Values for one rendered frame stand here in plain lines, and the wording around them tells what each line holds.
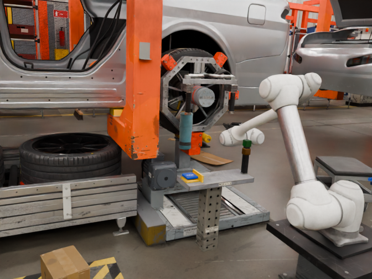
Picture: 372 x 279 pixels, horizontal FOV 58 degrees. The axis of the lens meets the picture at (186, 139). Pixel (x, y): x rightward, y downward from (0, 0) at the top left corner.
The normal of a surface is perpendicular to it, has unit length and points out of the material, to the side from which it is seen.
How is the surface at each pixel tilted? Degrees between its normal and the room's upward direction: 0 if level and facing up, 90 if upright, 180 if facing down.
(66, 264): 0
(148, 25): 90
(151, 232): 90
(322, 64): 87
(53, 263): 0
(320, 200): 55
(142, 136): 90
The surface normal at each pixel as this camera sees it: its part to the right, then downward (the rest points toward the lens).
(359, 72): -0.66, 0.15
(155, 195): 0.42, 0.25
